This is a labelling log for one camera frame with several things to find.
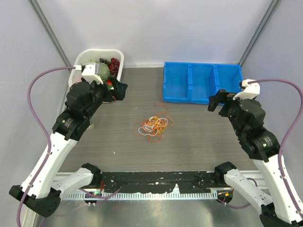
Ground green melon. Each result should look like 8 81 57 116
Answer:
98 62 110 81

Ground dark grape bunch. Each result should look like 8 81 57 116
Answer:
99 58 111 67

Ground white slotted cable duct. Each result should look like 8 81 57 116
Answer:
64 191 218 201

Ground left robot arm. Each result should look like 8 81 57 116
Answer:
9 76 128 218

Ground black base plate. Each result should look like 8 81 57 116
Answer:
73 170 234 193

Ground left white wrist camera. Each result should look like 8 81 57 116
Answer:
81 62 104 85

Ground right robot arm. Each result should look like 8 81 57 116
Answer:
208 89 303 227

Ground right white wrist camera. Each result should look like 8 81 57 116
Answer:
232 79 260 100

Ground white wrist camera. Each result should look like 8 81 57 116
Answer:
232 79 260 100
81 62 104 85

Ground blue three-compartment bin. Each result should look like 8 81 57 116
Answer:
162 62 243 105

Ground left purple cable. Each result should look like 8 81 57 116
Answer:
16 66 76 227

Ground orange yellow wires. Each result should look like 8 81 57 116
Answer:
132 111 175 143

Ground red grape bunch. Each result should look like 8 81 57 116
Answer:
109 58 120 77

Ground white plastic basket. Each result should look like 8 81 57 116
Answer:
68 49 125 87

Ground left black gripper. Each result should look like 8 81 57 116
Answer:
82 75 127 119

